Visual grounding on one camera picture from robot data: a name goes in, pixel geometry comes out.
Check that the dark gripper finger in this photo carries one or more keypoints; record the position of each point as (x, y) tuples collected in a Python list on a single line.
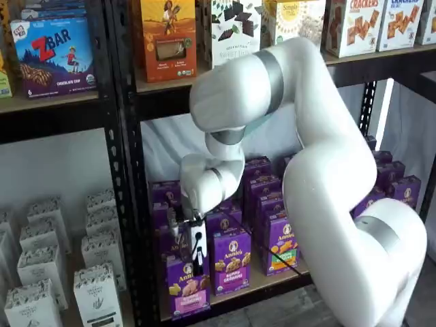
[(199, 262)]

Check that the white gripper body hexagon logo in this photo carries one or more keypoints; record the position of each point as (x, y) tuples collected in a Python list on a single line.
[(202, 226)]

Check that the purple Annie's box pink patch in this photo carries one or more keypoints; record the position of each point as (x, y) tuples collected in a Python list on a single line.
[(159, 214), (160, 192), (189, 299), (163, 245)]

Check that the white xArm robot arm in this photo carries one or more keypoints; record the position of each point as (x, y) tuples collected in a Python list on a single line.
[(323, 187)]

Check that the purple Annie's box violet patch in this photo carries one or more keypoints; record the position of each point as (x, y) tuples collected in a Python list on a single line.
[(223, 223), (231, 272), (228, 206)]

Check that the wooden shelf board under Annie's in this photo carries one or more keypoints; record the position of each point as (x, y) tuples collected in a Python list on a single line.
[(238, 301)]

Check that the purple Annie's box green patch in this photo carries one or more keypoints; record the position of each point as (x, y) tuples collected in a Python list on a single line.
[(269, 207), (277, 262), (257, 168), (264, 185)]

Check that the wooden shelf board under crackers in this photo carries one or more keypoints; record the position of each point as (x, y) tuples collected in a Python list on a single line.
[(163, 86)]

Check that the purple Annie's box yellow patch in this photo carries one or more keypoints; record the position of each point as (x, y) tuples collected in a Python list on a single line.
[(371, 201)]

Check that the orange cracker box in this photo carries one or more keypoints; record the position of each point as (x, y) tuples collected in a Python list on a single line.
[(168, 44)]

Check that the purple Annie's box brown patch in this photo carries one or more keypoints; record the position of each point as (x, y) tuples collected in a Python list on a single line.
[(405, 192), (372, 143), (383, 156), (390, 172)]

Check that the wooden shelf board under Zbar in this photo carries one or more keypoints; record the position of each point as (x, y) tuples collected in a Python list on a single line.
[(51, 104)]

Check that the Simple Mills mint chocolate box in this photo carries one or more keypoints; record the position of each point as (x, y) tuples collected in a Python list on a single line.
[(235, 34)]

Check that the blue Zbar chocolate chip box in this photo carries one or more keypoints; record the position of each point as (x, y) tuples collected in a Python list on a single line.
[(54, 10), (54, 58)]

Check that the Simple Mills yellow bar box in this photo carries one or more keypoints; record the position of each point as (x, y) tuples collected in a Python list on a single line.
[(289, 17)]

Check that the yellow snack box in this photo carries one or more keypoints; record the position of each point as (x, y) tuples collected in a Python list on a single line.
[(5, 78)]

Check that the white crackers box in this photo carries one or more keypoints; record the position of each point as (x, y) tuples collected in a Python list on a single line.
[(361, 27)]

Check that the blue pretzel crackers salt box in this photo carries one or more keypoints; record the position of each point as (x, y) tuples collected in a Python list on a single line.
[(398, 27)]

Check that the white snack box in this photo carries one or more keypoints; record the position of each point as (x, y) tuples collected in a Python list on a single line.
[(429, 24)]

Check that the white patterned carton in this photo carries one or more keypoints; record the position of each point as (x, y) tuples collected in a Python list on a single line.
[(5, 221), (102, 221), (46, 209), (41, 235), (100, 199), (41, 269), (30, 306), (97, 299), (102, 248)]

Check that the black metal rack with Annie's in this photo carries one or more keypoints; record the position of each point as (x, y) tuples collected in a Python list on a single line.
[(160, 105)]

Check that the black metal rack white boxes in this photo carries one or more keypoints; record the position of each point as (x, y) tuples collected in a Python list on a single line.
[(51, 122)]

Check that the dark furniture frame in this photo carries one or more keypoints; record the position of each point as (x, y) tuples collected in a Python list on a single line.
[(430, 136)]

